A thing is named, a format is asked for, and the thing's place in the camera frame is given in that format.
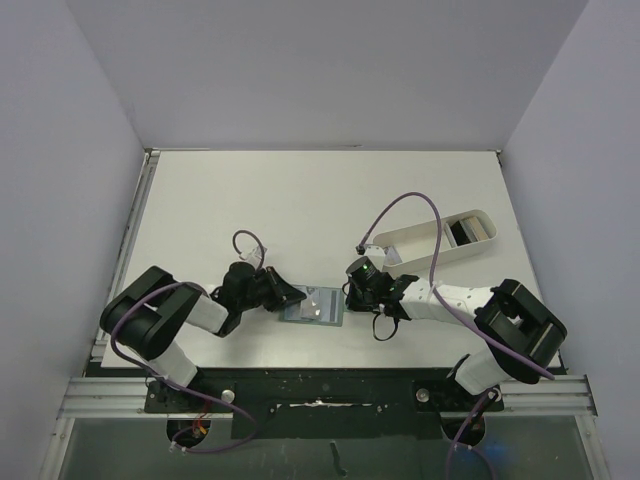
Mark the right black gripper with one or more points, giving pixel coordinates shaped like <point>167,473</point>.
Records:
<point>360,298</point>

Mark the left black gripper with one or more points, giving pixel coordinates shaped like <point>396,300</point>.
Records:
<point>282,291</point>

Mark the silver credit card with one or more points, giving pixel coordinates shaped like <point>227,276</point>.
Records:
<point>311,308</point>
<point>330,307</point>

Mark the green leather card holder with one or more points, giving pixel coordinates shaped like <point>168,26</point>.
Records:
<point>291,313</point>

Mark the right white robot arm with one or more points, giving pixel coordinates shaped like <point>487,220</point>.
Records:
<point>522,335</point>

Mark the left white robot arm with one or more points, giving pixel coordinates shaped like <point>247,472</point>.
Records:
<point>147,316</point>

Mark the stack of credit cards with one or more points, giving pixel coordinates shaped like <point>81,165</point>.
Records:
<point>465,231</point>

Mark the white plastic tray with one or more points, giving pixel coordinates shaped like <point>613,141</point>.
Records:
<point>410,249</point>

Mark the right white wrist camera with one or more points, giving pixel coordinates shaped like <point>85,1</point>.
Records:
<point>376,255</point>

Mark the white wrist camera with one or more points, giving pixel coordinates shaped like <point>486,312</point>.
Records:
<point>254,256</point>
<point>376,255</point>

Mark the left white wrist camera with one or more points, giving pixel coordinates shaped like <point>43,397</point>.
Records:
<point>254,256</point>

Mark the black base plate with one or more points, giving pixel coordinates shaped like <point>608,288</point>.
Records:
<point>314,405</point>

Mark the aluminium frame rail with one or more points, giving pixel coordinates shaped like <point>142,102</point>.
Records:
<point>311,208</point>

